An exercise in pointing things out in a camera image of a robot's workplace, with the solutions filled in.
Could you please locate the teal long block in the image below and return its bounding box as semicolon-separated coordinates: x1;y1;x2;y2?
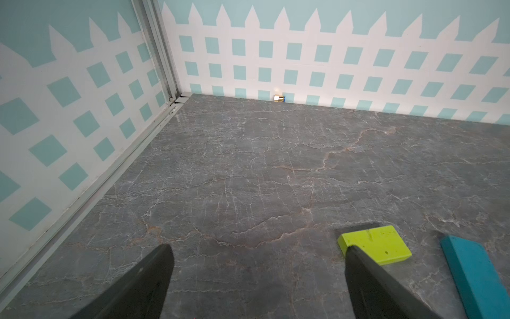
440;235;509;318

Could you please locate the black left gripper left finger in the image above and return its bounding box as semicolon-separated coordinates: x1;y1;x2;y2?
72;244;175;318

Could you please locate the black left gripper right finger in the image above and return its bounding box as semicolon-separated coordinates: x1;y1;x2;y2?
345;246;440;318

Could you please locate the lime green short block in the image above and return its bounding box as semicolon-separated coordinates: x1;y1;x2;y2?
337;225;413;265

